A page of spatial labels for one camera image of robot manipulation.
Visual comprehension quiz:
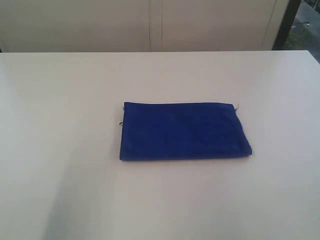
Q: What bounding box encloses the black window frame post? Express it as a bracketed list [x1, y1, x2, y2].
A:
[272, 0, 301, 51]

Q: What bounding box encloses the blue towel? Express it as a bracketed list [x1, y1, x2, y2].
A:
[119, 102, 252, 161]

